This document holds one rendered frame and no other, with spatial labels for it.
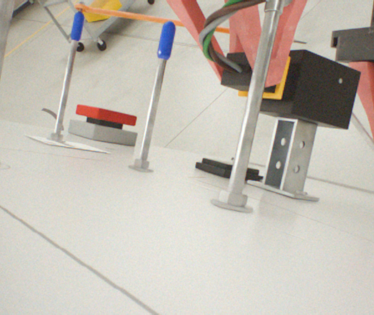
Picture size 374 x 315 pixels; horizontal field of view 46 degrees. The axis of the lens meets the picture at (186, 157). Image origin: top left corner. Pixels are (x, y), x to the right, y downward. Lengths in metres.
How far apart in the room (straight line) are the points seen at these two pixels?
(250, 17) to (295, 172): 0.11
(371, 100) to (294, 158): 0.11
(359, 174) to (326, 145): 0.23
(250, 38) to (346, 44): 0.16
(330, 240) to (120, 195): 0.07
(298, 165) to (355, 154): 1.60
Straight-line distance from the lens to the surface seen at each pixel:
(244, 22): 0.24
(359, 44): 0.38
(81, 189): 0.15
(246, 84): 0.26
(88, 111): 0.48
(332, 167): 1.87
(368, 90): 0.38
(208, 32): 0.22
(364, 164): 1.85
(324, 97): 0.29
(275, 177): 0.31
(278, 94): 0.27
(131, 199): 0.15
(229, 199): 0.18
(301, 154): 0.30
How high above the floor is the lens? 1.32
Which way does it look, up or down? 35 degrees down
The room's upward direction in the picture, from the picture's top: 34 degrees counter-clockwise
